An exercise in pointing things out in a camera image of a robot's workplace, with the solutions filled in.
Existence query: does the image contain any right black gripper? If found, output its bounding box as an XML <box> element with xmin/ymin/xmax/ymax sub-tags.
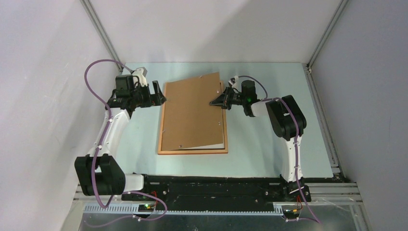
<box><xmin>209</xmin><ymin>86</ymin><xmax>246</xmax><ymax>110</ymax></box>

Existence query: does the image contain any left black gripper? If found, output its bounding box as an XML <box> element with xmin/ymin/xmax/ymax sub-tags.
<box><xmin>130</xmin><ymin>81</ymin><xmax>166</xmax><ymax>108</ymax></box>

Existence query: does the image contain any brown backing board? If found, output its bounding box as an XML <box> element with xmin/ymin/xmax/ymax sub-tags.
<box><xmin>161</xmin><ymin>72</ymin><xmax>225</xmax><ymax>152</ymax></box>

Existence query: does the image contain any wooden picture frame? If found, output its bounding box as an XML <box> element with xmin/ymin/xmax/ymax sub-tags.
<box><xmin>157</xmin><ymin>80</ymin><xmax>229</xmax><ymax>155</ymax></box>

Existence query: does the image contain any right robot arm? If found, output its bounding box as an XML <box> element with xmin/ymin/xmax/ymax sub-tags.
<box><xmin>209</xmin><ymin>76</ymin><xmax>307</xmax><ymax>201</ymax></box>

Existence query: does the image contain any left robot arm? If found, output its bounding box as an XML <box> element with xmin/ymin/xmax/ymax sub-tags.
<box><xmin>74</xmin><ymin>74</ymin><xmax>166</xmax><ymax>201</ymax></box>

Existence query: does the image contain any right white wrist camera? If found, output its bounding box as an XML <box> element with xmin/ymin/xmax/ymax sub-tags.
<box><xmin>228</xmin><ymin>76</ymin><xmax>239</xmax><ymax>89</ymax></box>

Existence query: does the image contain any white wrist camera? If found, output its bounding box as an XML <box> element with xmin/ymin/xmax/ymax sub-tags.
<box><xmin>228</xmin><ymin>76</ymin><xmax>239</xmax><ymax>89</ymax></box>
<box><xmin>131</xmin><ymin>67</ymin><xmax>148</xmax><ymax>87</ymax></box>

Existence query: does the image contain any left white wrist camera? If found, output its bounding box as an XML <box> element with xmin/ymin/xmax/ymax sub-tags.
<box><xmin>131</xmin><ymin>67</ymin><xmax>148</xmax><ymax>87</ymax></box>

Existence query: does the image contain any right aluminium corner post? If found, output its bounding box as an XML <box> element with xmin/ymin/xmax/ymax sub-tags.
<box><xmin>307</xmin><ymin>0</ymin><xmax>350</xmax><ymax>68</ymax></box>

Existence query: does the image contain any aluminium corner post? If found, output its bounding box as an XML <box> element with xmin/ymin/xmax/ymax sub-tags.
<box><xmin>80</xmin><ymin>0</ymin><xmax>120</xmax><ymax>62</ymax></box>
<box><xmin>307</xmin><ymin>0</ymin><xmax>350</xmax><ymax>68</ymax></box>

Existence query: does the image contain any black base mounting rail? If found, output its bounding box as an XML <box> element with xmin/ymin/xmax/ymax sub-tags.
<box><xmin>118</xmin><ymin>174</ymin><xmax>311</xmax><ymax>211</ymax></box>

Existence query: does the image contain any left aluminium corner post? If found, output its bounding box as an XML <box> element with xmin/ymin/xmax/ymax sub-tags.
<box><xmin>80</xmin><ymin>0</ymin><xmax>120</xmax><ymax>62</ymax></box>

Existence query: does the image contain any grey cable duct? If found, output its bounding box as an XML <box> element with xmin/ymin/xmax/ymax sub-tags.
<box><xmin>83</xmin><ymin>203</ymin><xmax>289</xmax><ymax>216</ymax></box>

